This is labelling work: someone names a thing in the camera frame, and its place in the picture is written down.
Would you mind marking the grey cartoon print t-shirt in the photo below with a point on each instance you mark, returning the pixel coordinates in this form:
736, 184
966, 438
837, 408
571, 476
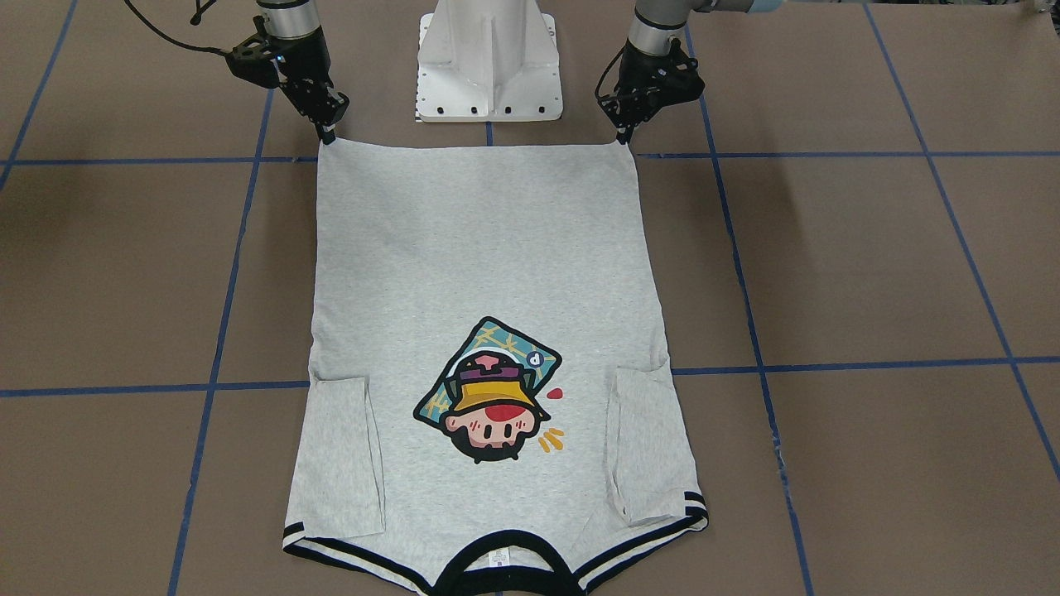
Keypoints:
491, 403

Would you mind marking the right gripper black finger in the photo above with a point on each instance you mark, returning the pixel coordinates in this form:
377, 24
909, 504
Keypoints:
326, 111

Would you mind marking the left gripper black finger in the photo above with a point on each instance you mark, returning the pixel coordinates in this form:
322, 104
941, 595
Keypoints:
625, 120

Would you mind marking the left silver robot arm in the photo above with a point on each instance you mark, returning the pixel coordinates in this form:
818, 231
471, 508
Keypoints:
656, 21

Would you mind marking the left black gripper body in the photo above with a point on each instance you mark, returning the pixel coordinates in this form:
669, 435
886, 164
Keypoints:
642, 69

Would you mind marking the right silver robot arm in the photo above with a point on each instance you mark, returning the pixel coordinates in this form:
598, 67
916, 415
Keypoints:
289, 20

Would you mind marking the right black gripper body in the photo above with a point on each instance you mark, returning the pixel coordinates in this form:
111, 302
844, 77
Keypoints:
305, 61

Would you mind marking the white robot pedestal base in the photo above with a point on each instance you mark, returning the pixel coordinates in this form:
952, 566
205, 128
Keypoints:
488, 61

